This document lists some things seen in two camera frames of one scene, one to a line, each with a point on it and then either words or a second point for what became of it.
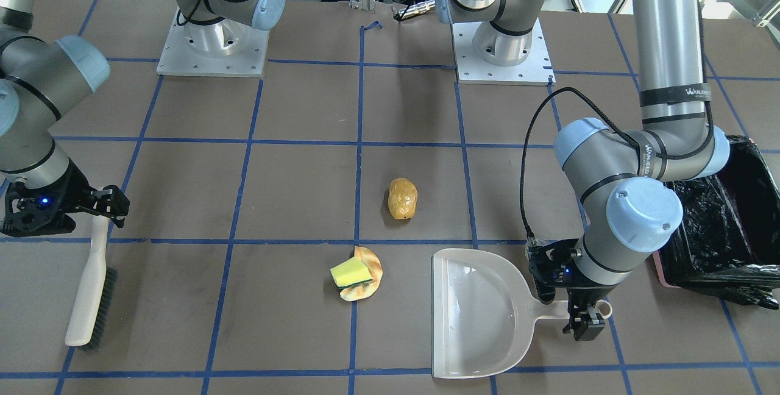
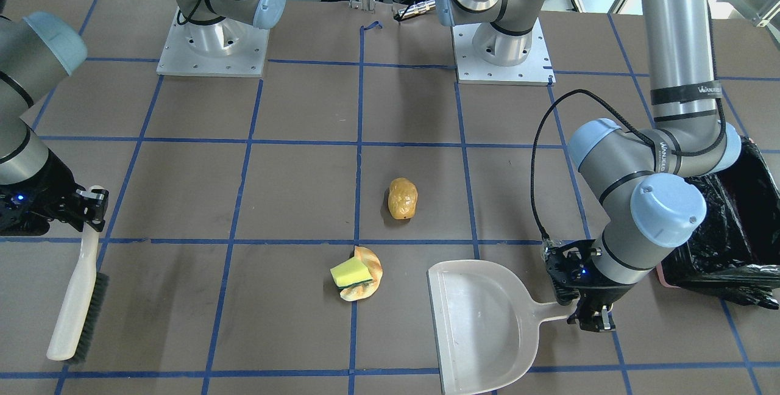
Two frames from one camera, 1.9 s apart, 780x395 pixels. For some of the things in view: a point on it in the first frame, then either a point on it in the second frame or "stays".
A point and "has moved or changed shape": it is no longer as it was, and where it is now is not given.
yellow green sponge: [351, 272] stays
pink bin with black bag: [729, 239] stays
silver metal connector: [421, 7] stays
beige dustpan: [484, 314] has moved or changed shape
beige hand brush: [89, 318] has moved or changed shape
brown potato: [403, 198] stays
